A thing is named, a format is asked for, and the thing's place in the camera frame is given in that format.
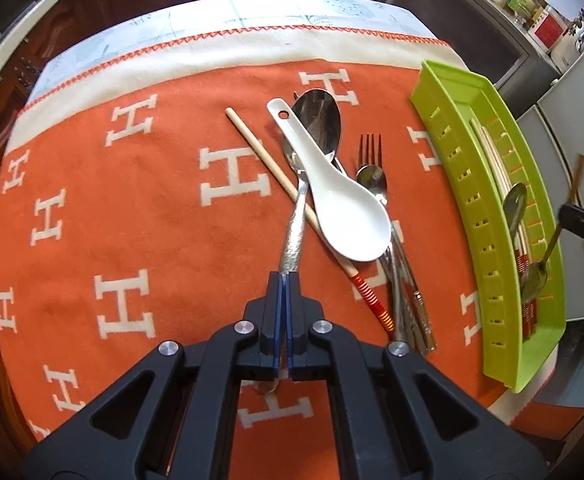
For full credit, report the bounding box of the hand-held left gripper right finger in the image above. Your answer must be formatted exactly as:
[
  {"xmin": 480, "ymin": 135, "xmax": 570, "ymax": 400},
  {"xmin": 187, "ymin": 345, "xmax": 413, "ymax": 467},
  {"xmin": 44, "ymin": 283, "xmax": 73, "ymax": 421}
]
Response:
[{"xmin": 286, "ymin": 271, "xmax": 549, "ymax": 480}]

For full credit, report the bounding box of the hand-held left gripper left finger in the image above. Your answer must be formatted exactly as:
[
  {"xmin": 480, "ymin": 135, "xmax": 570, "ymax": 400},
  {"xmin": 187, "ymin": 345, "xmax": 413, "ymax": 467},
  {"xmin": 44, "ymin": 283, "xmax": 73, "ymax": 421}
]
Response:
[{"xmin": 22, "ymin": 270, "xmax": 286, "ymax": 480}]

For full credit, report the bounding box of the green plastic slotted tray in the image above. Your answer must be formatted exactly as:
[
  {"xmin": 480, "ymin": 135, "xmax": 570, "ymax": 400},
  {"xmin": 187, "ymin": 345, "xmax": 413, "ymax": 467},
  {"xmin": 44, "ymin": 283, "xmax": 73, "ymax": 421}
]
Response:
[{"xmin": 409, "ymin": 59, "xmax": 569, "ymax": 394}]

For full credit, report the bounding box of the large textured-handle metal spoon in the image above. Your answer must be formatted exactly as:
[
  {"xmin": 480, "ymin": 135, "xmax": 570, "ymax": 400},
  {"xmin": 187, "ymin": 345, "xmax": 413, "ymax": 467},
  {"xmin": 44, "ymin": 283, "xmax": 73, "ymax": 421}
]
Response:
[{"xmin": 254, "ymin": 88, "xmax": 343, "ymax": 394}]

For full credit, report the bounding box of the white ceramic soup spoon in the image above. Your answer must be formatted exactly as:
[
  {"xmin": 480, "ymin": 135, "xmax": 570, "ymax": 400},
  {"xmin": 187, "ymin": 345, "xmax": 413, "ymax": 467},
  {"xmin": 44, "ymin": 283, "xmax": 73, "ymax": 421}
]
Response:
[{"xmin": 266, "ymin": 98, "xmax": 392, "ymax": 263}]

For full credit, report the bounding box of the wooden chopstick red striped end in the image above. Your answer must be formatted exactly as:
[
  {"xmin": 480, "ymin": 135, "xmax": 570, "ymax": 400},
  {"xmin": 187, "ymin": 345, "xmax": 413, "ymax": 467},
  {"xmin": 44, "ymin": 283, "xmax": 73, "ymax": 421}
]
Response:
[
  {"xmin": 224, "ymin": 106, "xmax": 396, "ymax": 335},
  {"xmin": 476, "ymin": 121, "xmax": 539, "ymax": 337}
]

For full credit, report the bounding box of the white cabinet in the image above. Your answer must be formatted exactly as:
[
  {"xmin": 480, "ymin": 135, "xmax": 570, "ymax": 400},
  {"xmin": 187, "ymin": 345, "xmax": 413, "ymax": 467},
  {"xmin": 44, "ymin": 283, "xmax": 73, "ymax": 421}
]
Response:
[{"xmin": 516, "ymin": 24, "xmax": 584, "ymax": 322}]

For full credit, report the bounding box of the small silver metal spoon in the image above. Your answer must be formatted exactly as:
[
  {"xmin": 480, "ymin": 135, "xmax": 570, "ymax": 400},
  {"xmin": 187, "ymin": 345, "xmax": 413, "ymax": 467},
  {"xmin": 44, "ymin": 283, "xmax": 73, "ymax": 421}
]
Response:
[{"xmin": 355, "ymin": 164, "xmax": 415, "ymax": 352}]

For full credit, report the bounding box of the silver metal fork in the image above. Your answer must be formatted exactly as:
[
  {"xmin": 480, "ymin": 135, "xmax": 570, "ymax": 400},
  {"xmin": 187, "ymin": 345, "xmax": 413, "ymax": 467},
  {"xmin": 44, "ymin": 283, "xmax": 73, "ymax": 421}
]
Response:
[{"xmin": 358, "ymin": 133, "xmax": 438, "ymax": 354}]

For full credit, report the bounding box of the orange letter-print blanket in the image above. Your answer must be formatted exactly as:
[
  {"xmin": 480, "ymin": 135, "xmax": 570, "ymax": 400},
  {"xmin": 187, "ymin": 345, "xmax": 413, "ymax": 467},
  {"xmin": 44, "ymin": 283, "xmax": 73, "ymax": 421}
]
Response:
[{"xmin": 0, "ymin": 25, "xmax": 584, "ymax": 480}]

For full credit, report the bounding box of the red-label container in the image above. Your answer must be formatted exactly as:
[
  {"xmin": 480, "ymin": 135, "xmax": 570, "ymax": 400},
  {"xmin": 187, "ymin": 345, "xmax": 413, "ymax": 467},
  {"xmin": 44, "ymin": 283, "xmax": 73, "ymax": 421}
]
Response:
[{"xmin": 531, "ymin": 6, "xmax": 572, "ymax": 52}]

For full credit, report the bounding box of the pale blue floral tablecloth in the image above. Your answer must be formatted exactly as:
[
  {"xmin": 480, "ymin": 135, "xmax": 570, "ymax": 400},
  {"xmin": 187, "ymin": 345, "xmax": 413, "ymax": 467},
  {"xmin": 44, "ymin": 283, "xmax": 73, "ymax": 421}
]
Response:
[{"xmin": 36, "ymin": 0, "xmax": 439, "ymax": 97}]

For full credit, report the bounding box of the silver metal utensil handle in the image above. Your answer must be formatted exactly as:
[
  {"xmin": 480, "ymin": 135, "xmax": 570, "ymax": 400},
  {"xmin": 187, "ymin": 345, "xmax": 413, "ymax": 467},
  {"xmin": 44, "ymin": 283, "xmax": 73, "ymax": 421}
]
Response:
[{"xmin": 332, "ymin": 157, "xmax": 409, "ymax": 349}]

